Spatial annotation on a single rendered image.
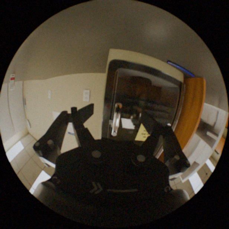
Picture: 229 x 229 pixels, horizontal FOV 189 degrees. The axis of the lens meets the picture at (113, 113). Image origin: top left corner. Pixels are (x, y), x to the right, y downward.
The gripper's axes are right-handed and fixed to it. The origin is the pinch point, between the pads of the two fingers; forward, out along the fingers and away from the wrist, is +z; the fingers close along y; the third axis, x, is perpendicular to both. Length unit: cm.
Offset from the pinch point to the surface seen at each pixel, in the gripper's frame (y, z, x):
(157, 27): 5.2, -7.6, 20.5
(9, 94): -284, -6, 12
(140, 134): 9.7, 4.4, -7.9
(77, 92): -43, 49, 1
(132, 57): 2.6, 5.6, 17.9
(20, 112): -284, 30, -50
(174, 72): 20.2, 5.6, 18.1
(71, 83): -52, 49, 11
